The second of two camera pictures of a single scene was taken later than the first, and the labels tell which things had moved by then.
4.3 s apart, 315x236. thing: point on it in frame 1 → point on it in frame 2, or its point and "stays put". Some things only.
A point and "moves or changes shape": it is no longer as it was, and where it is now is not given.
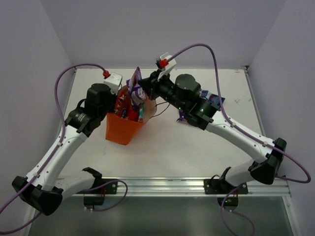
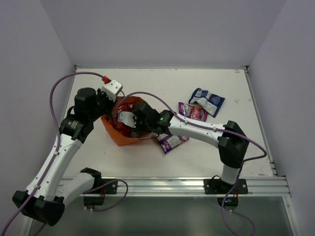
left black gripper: x=111 y=99 stays put
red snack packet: x=122 y=101 → x=127 y=106
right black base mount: x=222 y=186 stays put
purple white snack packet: x=137 y=94 → x=168 y=142
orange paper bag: x=122 y=130 moves or changes shape
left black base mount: x=110 y=188 stays put
